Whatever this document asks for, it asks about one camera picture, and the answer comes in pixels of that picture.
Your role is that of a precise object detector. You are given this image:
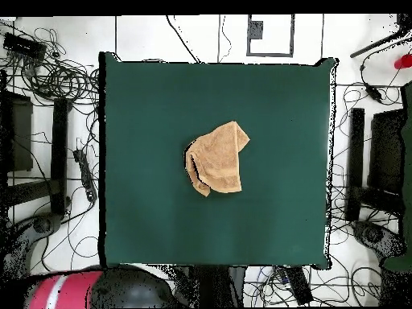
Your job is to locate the dark flat panel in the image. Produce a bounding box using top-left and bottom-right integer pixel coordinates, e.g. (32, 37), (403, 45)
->
(0, 91), (34, 173)
(368, 109), (406, 194)

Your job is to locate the black flat electronics box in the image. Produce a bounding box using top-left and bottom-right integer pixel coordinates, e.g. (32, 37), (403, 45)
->
(2, 32), (48, 60)

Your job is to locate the tan terry towel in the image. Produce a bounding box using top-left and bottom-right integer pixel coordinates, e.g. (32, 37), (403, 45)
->
(183, 121), (251, 198)

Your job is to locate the dark green table cloth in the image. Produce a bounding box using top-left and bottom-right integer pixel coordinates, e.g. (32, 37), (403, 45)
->
(97, 51), (339, 271)

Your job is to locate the black power strip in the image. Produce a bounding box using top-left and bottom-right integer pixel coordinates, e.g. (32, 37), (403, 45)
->
(72, 148), (98, 203)
(284, 266), (314, 306)

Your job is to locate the small dark square plate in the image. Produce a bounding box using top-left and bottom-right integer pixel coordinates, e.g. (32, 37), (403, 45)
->
(247, 20), (264, 40)

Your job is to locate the black rounded floor base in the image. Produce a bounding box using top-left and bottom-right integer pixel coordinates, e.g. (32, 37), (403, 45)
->
(351, 220), (407, 258)
(31, 212), (64, 236)

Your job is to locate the black power adapter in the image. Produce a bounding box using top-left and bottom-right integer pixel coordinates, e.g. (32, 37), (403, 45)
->
(365, 84), (384, 103)

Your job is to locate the black pole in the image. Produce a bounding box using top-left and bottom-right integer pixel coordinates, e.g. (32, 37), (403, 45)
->
(349, 27), (412, 59)

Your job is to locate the red rounded object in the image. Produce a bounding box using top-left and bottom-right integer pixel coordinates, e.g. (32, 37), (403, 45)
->
(393, 53), (412, 71)

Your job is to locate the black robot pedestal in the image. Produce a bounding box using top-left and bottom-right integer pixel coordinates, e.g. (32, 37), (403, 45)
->
(173, 265), (247, 309)

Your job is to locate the grey square floor frame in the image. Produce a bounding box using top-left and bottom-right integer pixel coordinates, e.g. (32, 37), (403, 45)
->
(246, 14), (295, 58)

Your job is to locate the black cable tangle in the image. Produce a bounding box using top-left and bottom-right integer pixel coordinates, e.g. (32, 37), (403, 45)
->
(19, 27), (101, 104)

